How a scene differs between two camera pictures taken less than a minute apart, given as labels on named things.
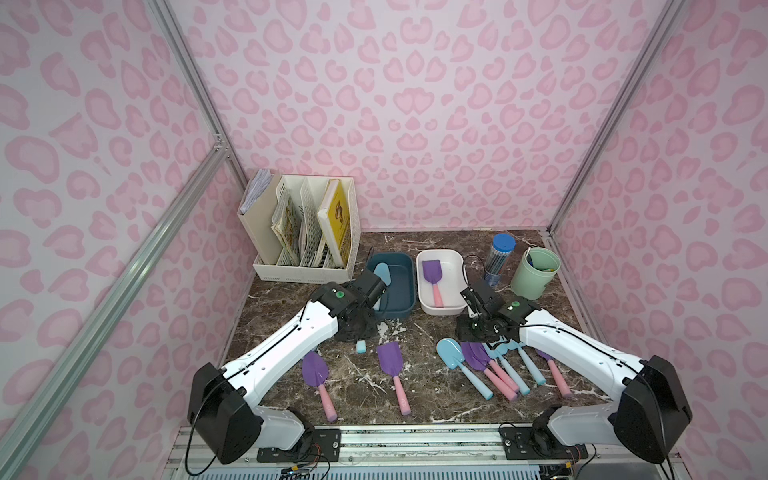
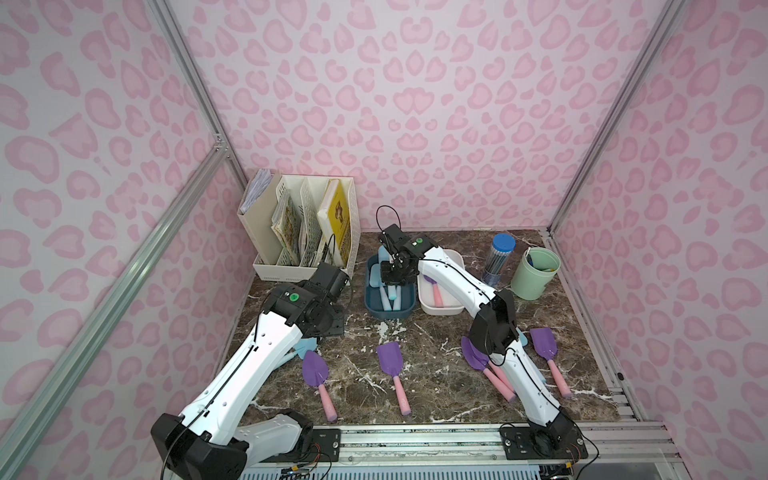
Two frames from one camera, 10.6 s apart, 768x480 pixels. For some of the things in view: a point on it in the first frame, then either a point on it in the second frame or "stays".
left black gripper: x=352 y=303 to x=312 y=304
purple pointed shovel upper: x=485 y=357 stays
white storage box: x=454 y=280 stays
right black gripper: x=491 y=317 to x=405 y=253
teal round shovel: x=453 y=356 to x=383 y=256
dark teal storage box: x=400 y=299 stays
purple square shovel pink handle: x=432 y=274 stays
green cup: x=535 y=269 stays
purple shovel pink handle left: x=315 y=370 stays
